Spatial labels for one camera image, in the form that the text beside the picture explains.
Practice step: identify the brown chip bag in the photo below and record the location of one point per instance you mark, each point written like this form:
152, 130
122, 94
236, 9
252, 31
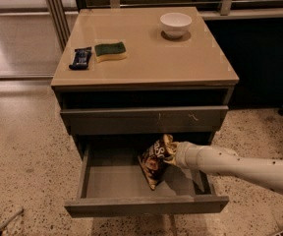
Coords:
151, 161

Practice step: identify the white bowl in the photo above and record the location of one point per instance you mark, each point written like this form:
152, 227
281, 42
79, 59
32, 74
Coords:
175, 25

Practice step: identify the open middle drawer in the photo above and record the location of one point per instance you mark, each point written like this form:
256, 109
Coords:
112, 184

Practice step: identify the green yellow sponge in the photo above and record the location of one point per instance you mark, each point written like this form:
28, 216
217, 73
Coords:
110, 51

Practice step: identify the closed upper drawer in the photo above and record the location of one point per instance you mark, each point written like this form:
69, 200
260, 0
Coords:
145, 120

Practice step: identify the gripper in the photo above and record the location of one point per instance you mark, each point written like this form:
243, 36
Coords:
183, 154

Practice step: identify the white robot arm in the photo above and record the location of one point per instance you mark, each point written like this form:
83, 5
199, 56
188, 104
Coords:
264, 172

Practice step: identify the metal rod on floor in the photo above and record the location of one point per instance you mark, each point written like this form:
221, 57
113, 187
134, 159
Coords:
10, 219

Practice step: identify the grey drawer cabinet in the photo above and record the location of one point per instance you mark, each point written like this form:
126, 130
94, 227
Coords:
157, 72

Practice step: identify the dark blue snack bar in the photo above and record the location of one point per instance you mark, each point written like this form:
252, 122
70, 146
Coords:
81, 59

